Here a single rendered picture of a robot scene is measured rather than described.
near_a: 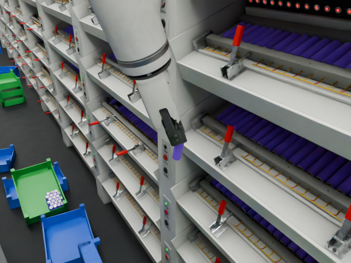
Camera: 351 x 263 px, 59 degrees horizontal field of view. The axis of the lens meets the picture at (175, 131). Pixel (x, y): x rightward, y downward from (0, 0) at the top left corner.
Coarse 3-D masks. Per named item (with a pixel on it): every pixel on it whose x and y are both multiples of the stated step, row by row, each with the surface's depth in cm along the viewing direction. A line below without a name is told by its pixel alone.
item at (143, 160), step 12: (108, 96) 141; (96, 108) 140; (96, 120) 141; (108, 132) 129; (120, 132) 121; (120, 144) 119; (132, 144) 113; (132, 156) 110; (144, 156) 106; (144, 168) 102; (156, 168) 100; (156, 180) 96
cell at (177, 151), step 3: (180, 144) 61; (183, 144) 61; (174, 147) 62; (177, 147) 61; (180, 147) 61; (174, 150) 62; (177, 150) 62; (180, 150) 62; (174, 153) 63; (177, 153) 62; (180, 153) 62; (174, 156) 63; (177, 156) 63; (180, 156) 63; (174, 159) 63; (177, 159) 63
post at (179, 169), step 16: (176, 0) 63; (192, 0) 65; (208, 0) 67; (224, 0) 69; (240, 0) 72; (176, 16) 65; (192, 16) 67; (208, 16) 69; (240, 16) 74; (176, 32) 66; (176, 64) 69; (176, 80) 71; (176, 96) 73; (192, 96) 76; (208, 96) 79; (160, 144) 87; (160, 160) 89; (176, 160) 81; (160, 176) 92; (176, 176) 84; (160, 192) 95; (160, 208) 99; (176, 208) 89; (160, 224) 102; (176, 224) 92; (176, 256) 99
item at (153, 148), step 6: (108, 108) 133; (114, 114) 128; (120, 120) 123; (126, 126) 118; (132, 126) 117; (132, 132) 115; (138, 132) 113; (132, 138) 114; (138, 138) 112; (144, 138) 109; (150, 144) 106; (144, 150) 107; (156, 150) 102; (150, 156) 103; (156, 162) 100
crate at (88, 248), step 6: (90, 240) 118; (96, 240) 118; (78, 246) 115; (84, 246) 115; (90, 246) 115; (84, 252) 113; (90, 252) 113; (96, 252) 113; (84, 258) 110; (90, 258) 110; (96, 258) 110
